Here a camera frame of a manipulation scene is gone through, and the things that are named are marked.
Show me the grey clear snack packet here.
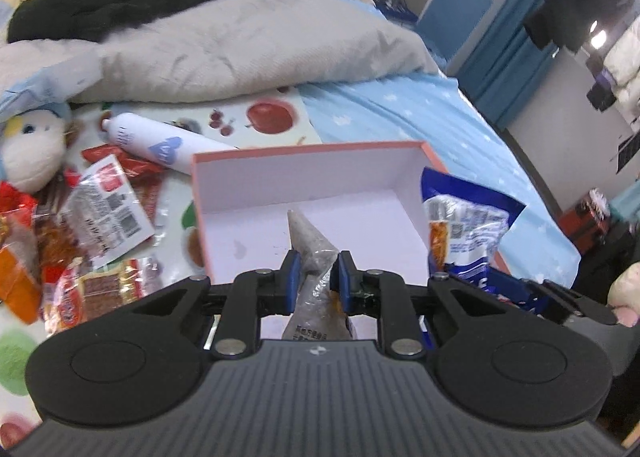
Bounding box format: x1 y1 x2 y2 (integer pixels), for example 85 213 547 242
280 209 358 342

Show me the person's right hand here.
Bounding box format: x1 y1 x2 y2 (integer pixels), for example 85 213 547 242
607 262 640 328

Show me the red suitcase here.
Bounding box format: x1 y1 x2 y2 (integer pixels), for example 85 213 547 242
559 209 613 255

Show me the blue curtain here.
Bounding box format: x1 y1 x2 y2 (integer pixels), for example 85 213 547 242
460 0 558 130

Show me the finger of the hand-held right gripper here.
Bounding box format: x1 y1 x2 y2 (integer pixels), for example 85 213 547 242
522 279 618 327

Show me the brown sticks snack packet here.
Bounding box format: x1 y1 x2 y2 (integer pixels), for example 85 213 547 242
42 257 161 333

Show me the plush duck toy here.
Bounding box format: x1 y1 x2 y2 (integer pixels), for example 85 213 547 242
0 104 83 192

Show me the white bottle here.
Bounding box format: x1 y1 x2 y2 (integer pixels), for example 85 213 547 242
100 112 241 176

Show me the red foil snack packet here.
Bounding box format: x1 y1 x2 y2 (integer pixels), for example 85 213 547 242
0 181 38 218

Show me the light blue cloth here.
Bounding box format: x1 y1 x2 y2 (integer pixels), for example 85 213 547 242
612 182 640 222

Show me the clear dried meat snack packet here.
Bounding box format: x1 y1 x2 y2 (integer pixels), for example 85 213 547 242
30 209 93 283

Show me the blue chair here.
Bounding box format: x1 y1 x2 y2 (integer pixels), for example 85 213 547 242
415 0 495 62

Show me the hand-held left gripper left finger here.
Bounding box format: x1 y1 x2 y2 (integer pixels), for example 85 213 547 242
132 249 303 358

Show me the grey blanket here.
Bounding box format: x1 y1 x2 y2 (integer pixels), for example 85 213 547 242
0 0 441 105

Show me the blue snack packet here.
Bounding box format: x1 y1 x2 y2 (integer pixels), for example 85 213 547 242
420 167 538 310

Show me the red crinkled snack packet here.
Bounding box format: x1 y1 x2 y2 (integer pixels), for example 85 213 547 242
81 144 166 178

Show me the orange snack packet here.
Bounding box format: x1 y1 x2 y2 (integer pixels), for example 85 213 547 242
0 237 43 325

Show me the white blue puffer jacket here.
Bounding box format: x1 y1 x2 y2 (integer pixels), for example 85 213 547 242
602 19 640 110

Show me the blue tray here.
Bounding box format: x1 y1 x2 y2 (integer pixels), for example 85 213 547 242
375 0 418 22

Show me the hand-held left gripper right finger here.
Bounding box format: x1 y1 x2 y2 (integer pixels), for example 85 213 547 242
337 249 501 358

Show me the fruit printed mat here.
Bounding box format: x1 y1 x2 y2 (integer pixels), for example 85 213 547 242
0 87 323 438

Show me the blue printed plastic bag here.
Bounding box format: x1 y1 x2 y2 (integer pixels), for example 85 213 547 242
0 49 103 112

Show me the pink cardboard box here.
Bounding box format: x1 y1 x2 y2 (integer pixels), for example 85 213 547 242
191 141 511 343

